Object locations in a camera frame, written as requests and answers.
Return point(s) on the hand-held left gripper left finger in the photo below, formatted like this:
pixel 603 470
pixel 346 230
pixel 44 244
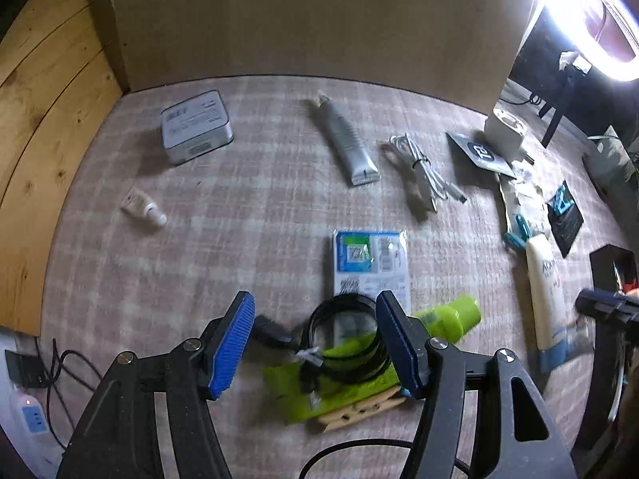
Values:
pixel 232 344

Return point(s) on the pine wood panel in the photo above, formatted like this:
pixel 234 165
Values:
pixel 45 110

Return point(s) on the white charger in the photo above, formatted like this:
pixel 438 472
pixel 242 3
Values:
pixel 506 132

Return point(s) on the green flat packet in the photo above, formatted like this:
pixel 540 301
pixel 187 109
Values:
pixel 339 384

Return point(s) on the white lotion tube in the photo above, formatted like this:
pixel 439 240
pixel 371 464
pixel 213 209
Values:
pixel 546 299

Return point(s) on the light plywood board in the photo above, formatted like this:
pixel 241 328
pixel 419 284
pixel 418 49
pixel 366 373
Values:
pixel 324 15

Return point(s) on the black wall plug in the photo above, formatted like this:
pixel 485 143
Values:
pixel 22 369

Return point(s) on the blue and white packet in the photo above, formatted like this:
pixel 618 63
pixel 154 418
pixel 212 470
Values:
pixel 372 264

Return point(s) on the wooden clothespin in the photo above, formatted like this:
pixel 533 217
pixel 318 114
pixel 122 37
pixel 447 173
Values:
pixel 357 411

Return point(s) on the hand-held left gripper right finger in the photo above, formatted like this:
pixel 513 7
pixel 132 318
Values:
pixel 399 349

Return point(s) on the black glossy packet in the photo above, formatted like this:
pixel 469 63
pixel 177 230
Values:
pixel 566 224

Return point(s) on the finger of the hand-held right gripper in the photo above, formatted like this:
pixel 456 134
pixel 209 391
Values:
pixel 599 304

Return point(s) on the small white tube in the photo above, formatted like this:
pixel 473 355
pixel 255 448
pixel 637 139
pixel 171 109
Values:
pixel 144 207

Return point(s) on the grey tube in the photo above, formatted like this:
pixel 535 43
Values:
pixel 344 139

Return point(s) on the blue clip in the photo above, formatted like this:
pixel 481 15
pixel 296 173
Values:
pixel 519 237

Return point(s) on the black card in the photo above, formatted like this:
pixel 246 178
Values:
pixel 477 152

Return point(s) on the black stool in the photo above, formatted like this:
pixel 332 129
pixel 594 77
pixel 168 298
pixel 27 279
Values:
pixel 556 105

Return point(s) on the silver tin box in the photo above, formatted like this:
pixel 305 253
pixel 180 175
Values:
pixel 197 124

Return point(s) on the white power strip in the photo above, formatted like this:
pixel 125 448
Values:
pixel 30 411

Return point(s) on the crumpled plastic bag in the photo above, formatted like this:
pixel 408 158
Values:
pixel 573 61

